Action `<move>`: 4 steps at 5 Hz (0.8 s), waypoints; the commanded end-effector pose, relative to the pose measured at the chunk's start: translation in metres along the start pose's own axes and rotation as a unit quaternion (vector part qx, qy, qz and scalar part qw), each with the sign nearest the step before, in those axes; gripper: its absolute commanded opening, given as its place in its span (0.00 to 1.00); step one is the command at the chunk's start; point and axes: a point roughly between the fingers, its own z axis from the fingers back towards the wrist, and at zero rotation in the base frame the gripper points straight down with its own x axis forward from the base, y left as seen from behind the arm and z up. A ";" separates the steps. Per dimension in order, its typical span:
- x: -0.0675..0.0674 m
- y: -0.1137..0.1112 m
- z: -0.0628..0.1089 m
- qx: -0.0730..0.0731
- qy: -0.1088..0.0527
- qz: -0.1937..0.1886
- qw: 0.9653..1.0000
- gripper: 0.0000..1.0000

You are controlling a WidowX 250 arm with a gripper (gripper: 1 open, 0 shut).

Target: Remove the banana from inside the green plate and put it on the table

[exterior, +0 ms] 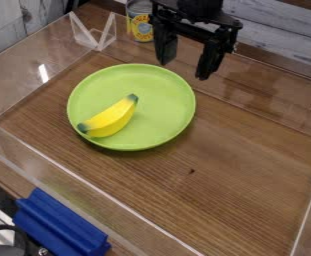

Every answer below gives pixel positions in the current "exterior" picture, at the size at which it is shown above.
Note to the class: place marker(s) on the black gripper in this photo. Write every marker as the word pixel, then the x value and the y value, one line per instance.
pixel 199 20

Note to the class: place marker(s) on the yellow toy banana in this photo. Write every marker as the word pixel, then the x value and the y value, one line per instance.
pixel 110 121

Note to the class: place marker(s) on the green round plate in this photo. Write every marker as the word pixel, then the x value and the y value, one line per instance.
pixel 164 109

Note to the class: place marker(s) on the yellow labelled tin can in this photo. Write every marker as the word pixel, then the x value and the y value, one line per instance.
pixel 138 10

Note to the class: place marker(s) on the blue plastic clamp block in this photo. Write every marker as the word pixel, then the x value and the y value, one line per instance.
pixel 58 228

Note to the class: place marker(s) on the clear acrylic enclosure wall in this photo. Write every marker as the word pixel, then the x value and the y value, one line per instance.
pixel 225 191

